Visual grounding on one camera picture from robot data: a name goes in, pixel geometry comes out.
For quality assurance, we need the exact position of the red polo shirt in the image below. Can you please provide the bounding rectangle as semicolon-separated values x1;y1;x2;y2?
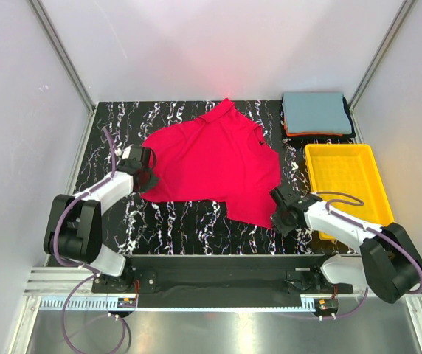
142;99;281;229

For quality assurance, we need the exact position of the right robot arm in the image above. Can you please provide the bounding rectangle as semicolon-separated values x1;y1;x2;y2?
270;184;422;304

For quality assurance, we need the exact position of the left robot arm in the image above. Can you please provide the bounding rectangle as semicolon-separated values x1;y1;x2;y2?
44;145;159;277

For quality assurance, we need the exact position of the yellow plastic bin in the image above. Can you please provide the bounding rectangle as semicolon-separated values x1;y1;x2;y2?
305;144;395;226

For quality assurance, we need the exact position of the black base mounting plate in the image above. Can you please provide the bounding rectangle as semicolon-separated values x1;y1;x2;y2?
92;255;353;306

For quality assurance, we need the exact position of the folded dark navy shirt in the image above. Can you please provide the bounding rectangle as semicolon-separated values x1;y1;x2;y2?
342;96;356;139

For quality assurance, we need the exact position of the folded grey-blue shirt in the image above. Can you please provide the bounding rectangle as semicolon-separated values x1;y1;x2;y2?
282;92;350;134

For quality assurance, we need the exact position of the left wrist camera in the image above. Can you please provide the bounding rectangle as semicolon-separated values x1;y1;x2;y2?
115;145;134;159

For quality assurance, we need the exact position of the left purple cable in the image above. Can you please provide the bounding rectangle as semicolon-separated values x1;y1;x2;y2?
50;127;133;353

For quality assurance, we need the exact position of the left aluminium frame post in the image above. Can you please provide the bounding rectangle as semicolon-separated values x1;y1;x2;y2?
27;0;96;114

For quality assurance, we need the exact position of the aluminium frame post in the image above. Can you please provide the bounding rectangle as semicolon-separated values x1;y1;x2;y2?
27;0;96;114
349;0;418;111

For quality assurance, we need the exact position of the slotted cable duct rail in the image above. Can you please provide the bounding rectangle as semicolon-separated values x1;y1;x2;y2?
39;296;316;313

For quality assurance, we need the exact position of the right aluminium frame post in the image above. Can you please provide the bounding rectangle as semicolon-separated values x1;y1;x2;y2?
349;0;418;111

